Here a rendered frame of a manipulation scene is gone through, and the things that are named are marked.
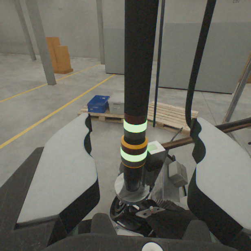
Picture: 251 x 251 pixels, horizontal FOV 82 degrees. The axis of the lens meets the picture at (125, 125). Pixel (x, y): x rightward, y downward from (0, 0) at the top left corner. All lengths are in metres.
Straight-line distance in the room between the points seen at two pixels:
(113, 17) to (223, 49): 9.05
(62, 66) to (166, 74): 5.16
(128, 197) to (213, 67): 5.70
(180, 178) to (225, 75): 5.41
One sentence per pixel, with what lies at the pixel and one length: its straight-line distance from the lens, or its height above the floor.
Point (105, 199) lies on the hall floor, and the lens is 2.01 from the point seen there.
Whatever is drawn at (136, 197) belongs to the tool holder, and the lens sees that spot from 0.30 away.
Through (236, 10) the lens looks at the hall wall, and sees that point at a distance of 12.78.
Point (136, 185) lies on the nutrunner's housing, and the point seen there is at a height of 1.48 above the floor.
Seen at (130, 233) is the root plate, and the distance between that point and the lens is 0.58.
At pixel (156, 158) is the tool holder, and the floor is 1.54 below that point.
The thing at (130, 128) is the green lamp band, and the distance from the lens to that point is 0.20.
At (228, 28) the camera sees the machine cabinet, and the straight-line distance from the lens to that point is 5.82.
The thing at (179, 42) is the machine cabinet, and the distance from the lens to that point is 5.64.
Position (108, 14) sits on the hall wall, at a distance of 13.28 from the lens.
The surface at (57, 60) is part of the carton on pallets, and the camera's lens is 8.57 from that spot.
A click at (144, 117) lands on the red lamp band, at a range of 0.20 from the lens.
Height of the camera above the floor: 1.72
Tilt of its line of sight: 32 degrees down
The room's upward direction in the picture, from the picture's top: 1 degrees clockwise
